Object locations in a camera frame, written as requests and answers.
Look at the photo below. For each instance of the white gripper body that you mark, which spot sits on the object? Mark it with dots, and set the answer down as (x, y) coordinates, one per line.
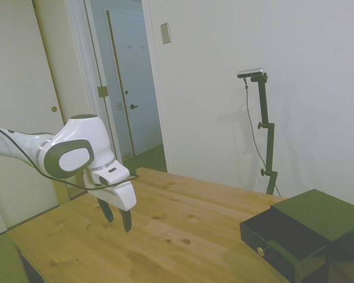
(122, 196)

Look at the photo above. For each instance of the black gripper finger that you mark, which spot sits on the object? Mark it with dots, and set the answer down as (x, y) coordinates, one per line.
(127, 219)
(106, 210)

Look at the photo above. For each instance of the black open-box drawer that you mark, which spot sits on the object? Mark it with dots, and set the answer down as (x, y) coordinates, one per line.
(283, 236)

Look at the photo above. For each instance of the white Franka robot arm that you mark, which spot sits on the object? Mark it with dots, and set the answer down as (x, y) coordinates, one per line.
(73, 138)

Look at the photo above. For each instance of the silver round drawer knob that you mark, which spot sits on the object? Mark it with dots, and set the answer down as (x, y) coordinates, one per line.
(261, 250)

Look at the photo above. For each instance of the black drawer cabinet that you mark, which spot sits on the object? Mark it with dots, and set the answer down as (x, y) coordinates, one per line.
(321, 212)

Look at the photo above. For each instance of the small wooden cube shelf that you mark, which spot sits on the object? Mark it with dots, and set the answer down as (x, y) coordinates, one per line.
(72, 193)

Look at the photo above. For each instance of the brass door hinge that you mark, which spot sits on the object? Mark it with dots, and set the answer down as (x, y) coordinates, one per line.
(102, 91)

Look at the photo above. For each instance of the white hallway door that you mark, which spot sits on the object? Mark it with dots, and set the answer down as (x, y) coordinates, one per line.
(138, 76)

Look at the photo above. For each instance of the white open room door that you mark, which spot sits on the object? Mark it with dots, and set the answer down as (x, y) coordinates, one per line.
(101, 53)

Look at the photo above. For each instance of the white sliding closet door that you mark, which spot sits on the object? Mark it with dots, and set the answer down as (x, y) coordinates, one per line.
(14, 73)

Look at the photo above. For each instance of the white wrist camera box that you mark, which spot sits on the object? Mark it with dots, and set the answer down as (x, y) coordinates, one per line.
(116, 174)

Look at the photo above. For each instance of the metal wall switch plate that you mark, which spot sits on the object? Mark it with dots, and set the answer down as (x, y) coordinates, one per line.
(165, 33)

